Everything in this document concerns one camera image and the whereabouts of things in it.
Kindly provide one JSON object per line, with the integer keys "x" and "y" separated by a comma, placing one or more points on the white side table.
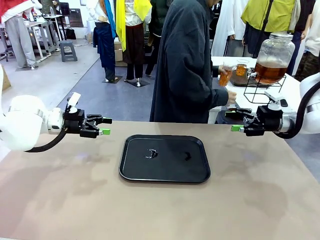
{"x": 255, "y": 93}

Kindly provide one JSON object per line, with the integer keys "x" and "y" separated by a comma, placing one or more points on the person's left forearm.
{"x": 215, "y": 71}

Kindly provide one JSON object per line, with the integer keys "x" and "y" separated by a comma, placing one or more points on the mannequin in black vest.
{"x": 303, "y": 15}

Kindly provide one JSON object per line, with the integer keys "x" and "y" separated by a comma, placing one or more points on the grey step stool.
{"x": 68, "y": 51}

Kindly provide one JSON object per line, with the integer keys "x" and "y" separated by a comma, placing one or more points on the figure in dark green jacket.
{"x": 156, "y": 22}

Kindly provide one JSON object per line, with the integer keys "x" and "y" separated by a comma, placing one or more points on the metal dispenser tap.
{"x": 251, "y": 74}

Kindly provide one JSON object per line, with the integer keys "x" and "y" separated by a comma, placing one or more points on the mannequin in yellow-green jacket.
{"x": 272, "y": 15}

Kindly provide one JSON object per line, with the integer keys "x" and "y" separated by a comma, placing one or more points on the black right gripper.
{"x": 271, "y": 121}

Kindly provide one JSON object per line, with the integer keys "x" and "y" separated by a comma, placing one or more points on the person's right forearm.
{"x": 215, "y": 98}

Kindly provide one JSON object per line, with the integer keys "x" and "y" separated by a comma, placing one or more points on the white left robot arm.
{"x": 22, "y": 122}

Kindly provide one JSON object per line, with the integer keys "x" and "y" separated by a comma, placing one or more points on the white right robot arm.
{"x": 310, "y": 120}

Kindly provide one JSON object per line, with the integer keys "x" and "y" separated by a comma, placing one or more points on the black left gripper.
{"x": 73, "y": 122}

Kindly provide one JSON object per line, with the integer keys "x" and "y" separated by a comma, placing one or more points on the black plastic serving tray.
{"x": 165, "y": 170}

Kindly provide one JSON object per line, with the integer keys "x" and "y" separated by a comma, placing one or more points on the black handbag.
{"x": 71, "y": 33}

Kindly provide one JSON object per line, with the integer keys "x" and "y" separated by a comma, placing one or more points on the glass drip bowl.
{"x": 231, "y": 108}

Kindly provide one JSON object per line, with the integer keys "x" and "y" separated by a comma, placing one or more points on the grey workstation desk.
{"x": 42, "y": 31}

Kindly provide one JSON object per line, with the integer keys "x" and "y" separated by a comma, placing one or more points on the tall clear plastic cup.
{"x": 225, "y": 78}

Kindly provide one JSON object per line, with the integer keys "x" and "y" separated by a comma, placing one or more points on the brown cardboard box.
{"x": 118, "y": 53}

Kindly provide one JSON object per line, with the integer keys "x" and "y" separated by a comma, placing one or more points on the person's right hand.
{"x": 232, "y": 97}

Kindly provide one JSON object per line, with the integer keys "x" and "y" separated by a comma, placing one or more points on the mannequin in blue skirt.
{"x": 106, "y": 43}

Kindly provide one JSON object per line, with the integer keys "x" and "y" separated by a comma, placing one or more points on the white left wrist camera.
{"x": 73, "y": 101}

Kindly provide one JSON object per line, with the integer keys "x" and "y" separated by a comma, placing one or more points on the mannequin in camouflage trousers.
{"x": 315, "y": 37}

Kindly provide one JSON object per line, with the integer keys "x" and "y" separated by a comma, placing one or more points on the leaning cardboard sheet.
{"x": 5, "y": 81}

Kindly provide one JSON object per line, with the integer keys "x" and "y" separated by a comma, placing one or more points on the short clear plastic cup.
{"x": 241, "y": 69}

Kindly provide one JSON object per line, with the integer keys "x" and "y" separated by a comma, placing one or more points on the person's left hand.
{"x": 222, "y": 68}

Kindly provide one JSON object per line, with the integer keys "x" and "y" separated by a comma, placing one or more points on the glass tea dispenser jar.
{"x": 273, "y": 65}

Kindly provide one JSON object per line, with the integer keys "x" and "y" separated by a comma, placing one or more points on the mannequin with yellow scarf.
{"x": 133, "y": 37}

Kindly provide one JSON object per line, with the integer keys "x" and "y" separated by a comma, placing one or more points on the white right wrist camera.
{"x": 275, "y": 100}

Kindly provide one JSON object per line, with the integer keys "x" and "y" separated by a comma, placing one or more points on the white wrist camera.
{"x": 275, "y": 100}
{"x": 73, "y": 101}

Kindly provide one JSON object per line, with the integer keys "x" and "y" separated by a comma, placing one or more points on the person in dark shirt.
{"x": 180, "y": 62}

